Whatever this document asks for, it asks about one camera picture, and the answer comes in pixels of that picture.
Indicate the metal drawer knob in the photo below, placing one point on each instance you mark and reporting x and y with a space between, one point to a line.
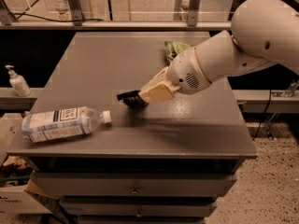
135 191
139 214

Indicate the grey drawer cabinet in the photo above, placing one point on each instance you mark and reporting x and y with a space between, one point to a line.
182 154

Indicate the metal drawer knob lower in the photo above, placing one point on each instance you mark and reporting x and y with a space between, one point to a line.
139 214

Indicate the white pump dispenser bottle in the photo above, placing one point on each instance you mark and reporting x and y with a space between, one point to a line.
17 82

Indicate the cardboard box with clutter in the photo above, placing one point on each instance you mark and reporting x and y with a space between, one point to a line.
15 196

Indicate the black rxbar chocolate wrapper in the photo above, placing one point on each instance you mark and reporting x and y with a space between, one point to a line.
132 99

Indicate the metal drawer knob upper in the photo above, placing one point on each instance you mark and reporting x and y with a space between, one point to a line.
135 191

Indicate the clear plastic water bottle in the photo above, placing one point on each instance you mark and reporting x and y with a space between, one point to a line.
64 123

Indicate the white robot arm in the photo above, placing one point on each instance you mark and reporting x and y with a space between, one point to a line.
263 33

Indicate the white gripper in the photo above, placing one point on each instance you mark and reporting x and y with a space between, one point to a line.
186 71

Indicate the green chip bag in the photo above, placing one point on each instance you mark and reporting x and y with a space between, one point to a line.
173 49

